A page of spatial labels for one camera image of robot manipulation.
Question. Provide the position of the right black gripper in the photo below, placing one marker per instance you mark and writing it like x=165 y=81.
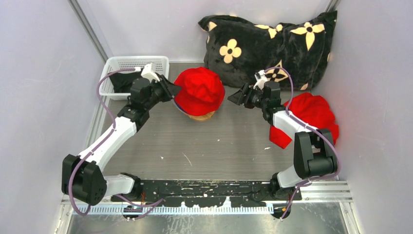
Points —
x=239 y=98

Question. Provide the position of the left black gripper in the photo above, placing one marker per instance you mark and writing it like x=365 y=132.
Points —
x=170 y=90

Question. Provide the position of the blue hat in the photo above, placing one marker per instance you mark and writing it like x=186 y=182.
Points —
x=180 y=109

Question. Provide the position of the red hat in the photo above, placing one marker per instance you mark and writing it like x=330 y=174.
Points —
x=202 y=91

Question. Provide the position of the wooden hat stand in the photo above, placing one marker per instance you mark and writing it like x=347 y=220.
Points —
x=202 y=117

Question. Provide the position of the black hat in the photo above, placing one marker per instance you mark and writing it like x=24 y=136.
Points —
x=122 y=82

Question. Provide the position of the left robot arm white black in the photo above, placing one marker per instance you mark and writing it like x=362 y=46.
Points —
x=82 y=174

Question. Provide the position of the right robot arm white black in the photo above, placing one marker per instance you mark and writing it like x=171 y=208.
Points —
x=314 y=156

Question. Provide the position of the white plastic basket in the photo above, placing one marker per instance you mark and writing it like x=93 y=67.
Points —
x=160 y=66

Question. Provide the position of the black floral plush pillow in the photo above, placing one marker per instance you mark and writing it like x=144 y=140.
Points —
x=294 y=55

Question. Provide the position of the red cloth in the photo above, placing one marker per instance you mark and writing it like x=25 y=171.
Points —
x=311 y=109

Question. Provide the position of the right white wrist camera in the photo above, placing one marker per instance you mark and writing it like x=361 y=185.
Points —
x=261 y=79

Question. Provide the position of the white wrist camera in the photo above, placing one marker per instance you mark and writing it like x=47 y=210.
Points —
x=261 y=79
x=148 y=72

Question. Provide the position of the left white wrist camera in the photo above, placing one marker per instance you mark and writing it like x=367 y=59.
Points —
x=148 y=72

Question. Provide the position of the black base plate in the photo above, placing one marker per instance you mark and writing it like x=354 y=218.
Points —
x=212 y=193

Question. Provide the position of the aluminium rail frame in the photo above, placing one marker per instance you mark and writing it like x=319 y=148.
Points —
x=319 y=190

